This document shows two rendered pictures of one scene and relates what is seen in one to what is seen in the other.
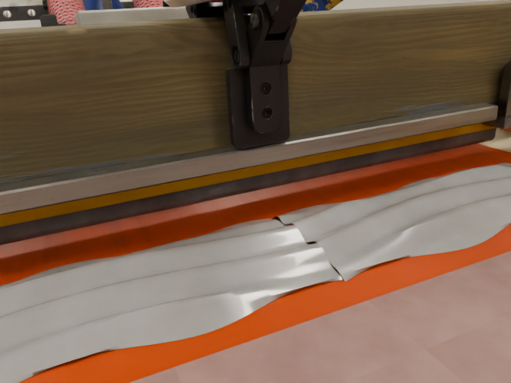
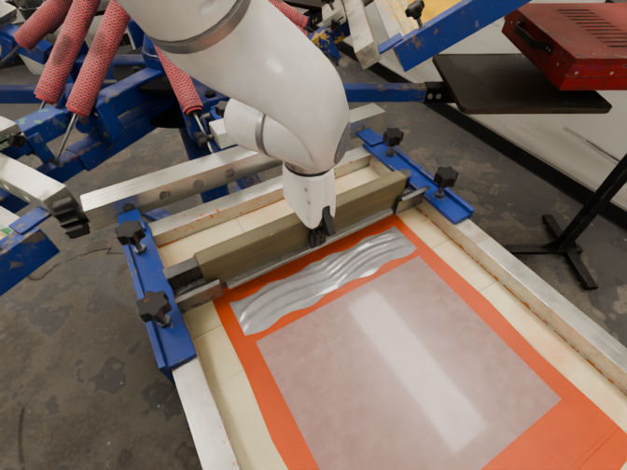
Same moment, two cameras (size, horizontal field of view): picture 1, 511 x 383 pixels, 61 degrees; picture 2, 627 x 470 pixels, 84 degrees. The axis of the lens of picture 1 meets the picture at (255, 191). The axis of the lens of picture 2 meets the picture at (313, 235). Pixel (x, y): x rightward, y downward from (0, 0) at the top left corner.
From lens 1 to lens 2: 0.46 m
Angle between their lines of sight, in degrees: 28
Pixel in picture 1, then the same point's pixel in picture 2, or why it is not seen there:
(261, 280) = (321, 289)
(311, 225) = (331, 268)
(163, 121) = (291, 244)
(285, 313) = (327, 298)
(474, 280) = (369, 287)
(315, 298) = (333, 294)
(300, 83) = not seen: hidden behind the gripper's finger
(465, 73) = (383, 202)
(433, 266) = (360, 282)
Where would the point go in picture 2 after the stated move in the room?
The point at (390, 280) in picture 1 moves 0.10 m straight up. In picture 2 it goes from (350, 287) to (355, 253)
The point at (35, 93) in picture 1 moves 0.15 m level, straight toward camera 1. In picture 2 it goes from (261, 250) to (311, 319)
